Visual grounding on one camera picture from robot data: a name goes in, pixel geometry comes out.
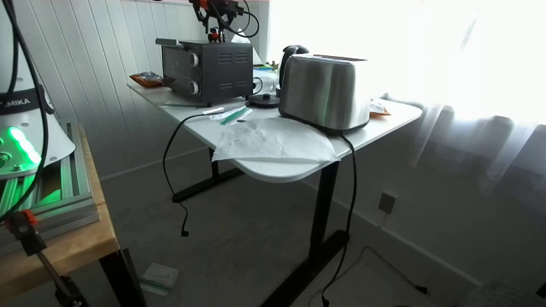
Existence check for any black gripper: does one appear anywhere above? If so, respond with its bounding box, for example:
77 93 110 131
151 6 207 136
193 0 241 37

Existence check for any black toaster oven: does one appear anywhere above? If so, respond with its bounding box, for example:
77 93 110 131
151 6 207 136
156 37 256 109

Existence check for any red brown tray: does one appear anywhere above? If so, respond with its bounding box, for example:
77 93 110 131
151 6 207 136
128 70 168 90

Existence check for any stainless steel toaster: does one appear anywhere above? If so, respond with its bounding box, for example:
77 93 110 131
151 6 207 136
279 51 378 136

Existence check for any white cloth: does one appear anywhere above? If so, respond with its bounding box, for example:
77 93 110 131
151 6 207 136
210 116 338 167

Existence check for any black desk leg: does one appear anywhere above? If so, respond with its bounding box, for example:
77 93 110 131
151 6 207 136
171 146 246 204
260 160 352 307

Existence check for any orange snack packet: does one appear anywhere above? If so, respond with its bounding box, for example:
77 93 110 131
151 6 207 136
367 97 395 121

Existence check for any white sheer curtain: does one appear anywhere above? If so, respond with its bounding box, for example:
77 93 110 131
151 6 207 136
267 0 546 206

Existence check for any black table leg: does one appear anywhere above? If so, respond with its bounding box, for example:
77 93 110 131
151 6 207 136
98 245 149 307

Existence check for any wooden table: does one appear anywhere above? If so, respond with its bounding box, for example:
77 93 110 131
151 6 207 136
0 124 122 303

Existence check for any red black bar clamp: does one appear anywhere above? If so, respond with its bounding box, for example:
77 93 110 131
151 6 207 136
6 208 88 307

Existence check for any dark round base plate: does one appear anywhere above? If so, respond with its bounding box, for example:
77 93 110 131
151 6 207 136
248 92 284 109

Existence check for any black oven power cable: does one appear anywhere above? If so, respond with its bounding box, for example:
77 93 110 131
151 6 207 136
161 109 229 238

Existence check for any black hanging cable bundle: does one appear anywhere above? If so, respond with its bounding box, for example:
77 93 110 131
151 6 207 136
0 0 57 223

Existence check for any black toaster power cable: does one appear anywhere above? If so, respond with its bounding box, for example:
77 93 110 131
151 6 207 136
318 131 432 307

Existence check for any aluminium extrusion frame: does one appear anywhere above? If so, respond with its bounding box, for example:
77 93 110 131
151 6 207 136
0 121 99 245

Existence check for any dark wall socket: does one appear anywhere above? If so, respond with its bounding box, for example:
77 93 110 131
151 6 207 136
378 191 398 216

